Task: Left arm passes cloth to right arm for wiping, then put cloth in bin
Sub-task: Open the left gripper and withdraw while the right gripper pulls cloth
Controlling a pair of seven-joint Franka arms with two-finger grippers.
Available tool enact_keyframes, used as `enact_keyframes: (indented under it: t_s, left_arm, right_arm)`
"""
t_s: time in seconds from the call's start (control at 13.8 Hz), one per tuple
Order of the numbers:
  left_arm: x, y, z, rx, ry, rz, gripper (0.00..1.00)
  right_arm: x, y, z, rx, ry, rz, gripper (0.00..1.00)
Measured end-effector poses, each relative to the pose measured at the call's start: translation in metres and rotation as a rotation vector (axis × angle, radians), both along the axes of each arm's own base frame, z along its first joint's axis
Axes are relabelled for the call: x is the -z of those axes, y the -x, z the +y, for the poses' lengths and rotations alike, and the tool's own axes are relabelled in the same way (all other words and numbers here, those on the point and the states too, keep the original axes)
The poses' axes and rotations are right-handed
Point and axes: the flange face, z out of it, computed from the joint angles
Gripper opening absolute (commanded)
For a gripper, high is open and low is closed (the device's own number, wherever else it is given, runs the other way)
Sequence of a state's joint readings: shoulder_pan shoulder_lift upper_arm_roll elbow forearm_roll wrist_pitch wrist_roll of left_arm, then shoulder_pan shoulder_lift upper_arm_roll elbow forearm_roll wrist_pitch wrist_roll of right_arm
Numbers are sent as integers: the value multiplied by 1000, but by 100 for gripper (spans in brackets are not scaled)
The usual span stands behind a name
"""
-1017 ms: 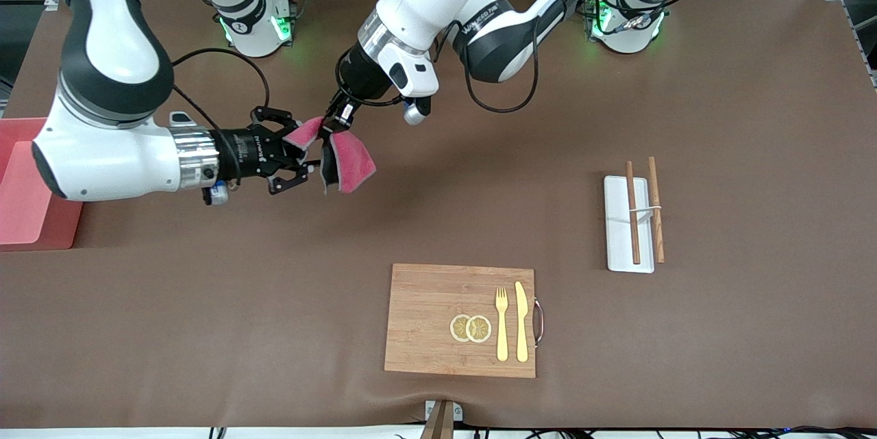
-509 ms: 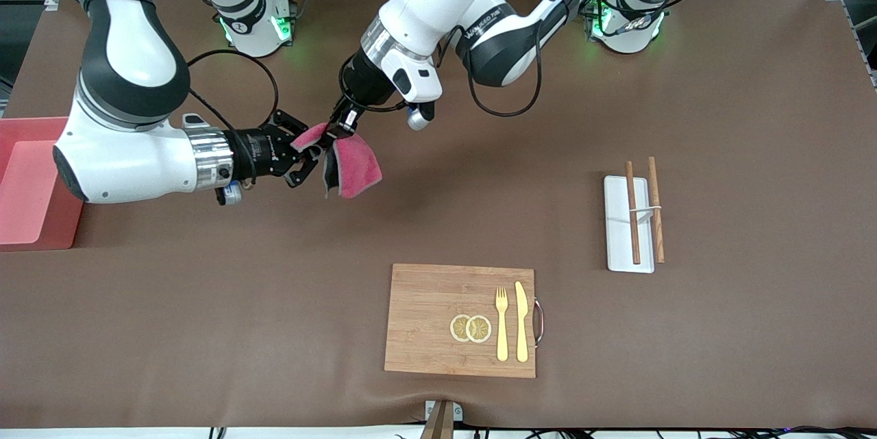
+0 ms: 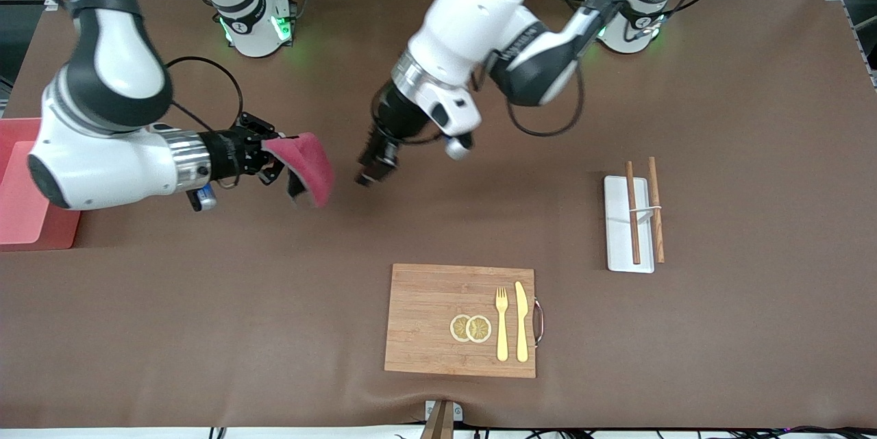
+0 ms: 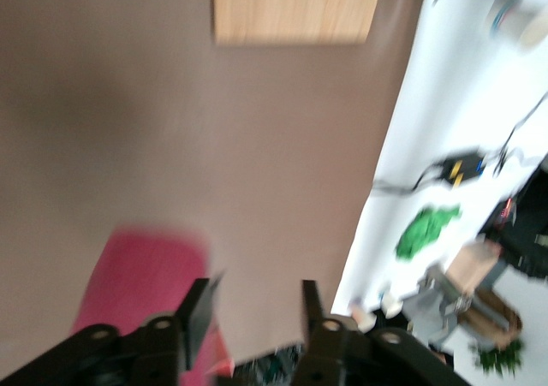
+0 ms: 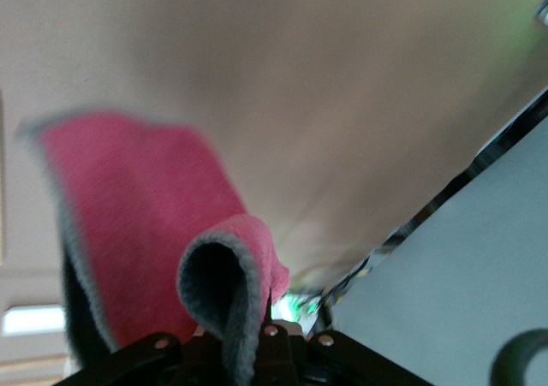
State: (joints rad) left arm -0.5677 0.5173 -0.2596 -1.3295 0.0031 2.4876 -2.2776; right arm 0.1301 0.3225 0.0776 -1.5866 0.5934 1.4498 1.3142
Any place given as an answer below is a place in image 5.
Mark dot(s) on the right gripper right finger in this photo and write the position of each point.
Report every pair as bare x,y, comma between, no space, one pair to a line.
325,360

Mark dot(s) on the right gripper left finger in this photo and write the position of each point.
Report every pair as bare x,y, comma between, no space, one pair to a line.
150,360

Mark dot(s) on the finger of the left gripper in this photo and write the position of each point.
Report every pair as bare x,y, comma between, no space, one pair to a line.
81,317

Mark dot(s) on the red cloth with grey trim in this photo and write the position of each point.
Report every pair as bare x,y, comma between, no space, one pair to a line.
150,197

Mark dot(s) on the silver table edge strip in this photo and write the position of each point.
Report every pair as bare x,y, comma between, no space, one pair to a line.
488,152

